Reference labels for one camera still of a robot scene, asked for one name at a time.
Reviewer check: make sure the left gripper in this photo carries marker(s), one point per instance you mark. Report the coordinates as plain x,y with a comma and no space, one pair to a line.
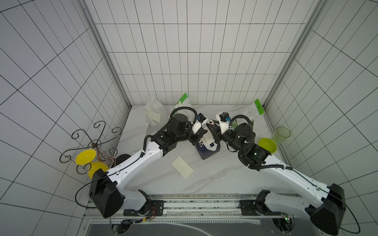
197,136

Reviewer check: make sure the navy blue beige bag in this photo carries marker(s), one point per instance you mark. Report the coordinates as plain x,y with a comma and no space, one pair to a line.
206,150

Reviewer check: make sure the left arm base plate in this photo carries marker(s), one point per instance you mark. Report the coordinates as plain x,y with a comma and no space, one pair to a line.
152,207

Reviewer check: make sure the dark round stand base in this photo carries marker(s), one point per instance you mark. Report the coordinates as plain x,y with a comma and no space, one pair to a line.
121,158

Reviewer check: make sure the lime green bowl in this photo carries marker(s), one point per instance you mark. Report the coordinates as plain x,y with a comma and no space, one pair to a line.
268,145

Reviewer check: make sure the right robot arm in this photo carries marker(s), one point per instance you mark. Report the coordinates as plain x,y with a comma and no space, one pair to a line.
324,205

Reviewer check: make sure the yellow plastic goblet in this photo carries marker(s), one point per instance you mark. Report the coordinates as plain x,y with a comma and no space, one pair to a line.
86,164

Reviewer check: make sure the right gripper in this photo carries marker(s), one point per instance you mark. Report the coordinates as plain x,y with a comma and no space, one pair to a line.
216,134

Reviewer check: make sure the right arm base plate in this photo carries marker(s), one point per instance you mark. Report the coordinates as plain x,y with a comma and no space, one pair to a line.
249,208

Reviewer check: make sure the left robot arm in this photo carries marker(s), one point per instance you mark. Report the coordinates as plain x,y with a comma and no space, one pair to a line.
107,190

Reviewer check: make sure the clear green plastic cup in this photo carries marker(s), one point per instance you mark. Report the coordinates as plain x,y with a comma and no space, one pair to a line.
280,135

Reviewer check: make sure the cream receipt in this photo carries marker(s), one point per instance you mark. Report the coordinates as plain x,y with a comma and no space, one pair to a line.
151,116
182,167
208,136

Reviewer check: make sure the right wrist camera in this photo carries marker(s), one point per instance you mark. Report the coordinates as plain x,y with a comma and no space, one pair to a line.
224,121

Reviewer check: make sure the aluminium mounting rail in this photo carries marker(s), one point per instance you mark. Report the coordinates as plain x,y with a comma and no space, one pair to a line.
221,206

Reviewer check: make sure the green white bag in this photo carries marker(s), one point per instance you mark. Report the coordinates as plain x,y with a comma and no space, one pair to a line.
184,102
253,112

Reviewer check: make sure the black wire scroll stand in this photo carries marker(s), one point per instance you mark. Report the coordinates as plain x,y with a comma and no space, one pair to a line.
105,156

